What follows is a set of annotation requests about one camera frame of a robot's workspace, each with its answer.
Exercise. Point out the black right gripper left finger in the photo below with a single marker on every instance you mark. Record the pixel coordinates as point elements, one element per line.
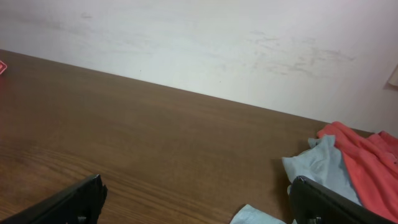
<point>76,204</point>

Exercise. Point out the light blue polo shirt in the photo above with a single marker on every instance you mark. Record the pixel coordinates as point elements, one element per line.
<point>324,164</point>

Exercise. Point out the crumpled salmon pink shirt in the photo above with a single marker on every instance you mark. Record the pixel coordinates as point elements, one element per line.
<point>3,67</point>

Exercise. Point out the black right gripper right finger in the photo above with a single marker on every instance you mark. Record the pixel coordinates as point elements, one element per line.
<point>313,203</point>

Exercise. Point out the red-orange shirt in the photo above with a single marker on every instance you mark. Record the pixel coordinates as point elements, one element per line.
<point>371,163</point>

